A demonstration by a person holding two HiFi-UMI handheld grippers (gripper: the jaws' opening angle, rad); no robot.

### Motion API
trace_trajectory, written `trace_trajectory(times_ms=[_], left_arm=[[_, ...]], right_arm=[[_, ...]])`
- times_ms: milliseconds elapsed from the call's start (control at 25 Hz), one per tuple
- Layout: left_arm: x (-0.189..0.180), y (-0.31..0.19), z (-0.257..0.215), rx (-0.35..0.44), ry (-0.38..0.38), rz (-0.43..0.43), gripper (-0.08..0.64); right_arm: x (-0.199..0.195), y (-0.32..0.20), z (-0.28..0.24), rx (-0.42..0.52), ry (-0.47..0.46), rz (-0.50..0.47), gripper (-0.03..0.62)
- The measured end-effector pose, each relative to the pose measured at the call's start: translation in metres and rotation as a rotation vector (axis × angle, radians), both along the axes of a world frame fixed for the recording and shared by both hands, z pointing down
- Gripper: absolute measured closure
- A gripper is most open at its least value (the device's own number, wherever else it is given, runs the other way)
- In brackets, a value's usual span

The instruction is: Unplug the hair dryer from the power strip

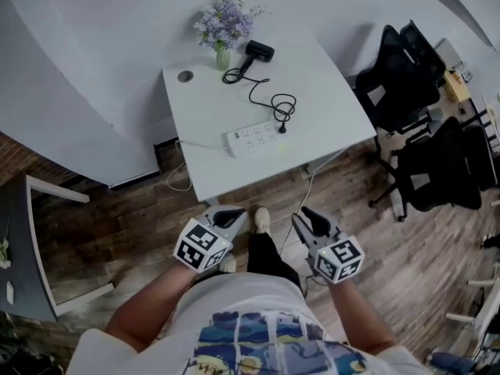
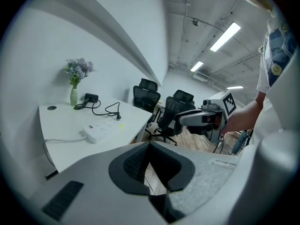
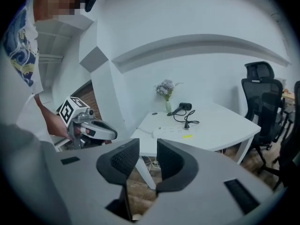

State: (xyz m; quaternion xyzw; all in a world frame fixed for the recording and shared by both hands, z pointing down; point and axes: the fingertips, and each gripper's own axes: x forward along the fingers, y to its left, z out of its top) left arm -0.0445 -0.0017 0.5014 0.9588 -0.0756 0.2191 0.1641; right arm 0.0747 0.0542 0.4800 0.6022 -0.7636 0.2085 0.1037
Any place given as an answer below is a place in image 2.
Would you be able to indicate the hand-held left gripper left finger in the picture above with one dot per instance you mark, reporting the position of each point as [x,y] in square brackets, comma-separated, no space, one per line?
[93,184]

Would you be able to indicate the white ribbed vase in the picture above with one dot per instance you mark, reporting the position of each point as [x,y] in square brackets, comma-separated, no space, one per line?
[73,97]

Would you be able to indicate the white ceiling air conditioner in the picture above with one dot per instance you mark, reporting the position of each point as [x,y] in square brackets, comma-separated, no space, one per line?
[200,77]

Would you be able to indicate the person's right forearm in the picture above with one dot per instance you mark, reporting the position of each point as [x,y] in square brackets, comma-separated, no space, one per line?
[246,114]

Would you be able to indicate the purple artificial flower bouquet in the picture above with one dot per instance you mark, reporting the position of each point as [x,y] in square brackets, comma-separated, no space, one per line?
[78,69]

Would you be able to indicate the black mesh office chair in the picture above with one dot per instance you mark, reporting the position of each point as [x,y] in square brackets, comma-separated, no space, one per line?
[185,96]
[171,118]
[145,95]

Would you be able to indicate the white printed t-shirt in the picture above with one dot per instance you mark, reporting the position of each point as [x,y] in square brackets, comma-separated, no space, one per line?
[274,55]

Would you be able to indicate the long ceiling light panel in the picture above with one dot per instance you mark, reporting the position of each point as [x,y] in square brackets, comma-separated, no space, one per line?
[234,87]
[225,36]
[197,66]

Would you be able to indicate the white power strip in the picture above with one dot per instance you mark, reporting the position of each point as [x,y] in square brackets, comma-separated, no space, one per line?
[103,129]

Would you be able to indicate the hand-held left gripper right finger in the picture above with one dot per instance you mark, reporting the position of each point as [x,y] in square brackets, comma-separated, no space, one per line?
[206,172]

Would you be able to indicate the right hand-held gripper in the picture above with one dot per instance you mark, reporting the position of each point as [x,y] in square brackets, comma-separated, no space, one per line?
[225,102]

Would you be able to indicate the black hair dryer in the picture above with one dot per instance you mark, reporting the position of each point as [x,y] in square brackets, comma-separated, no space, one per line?
[90,98]

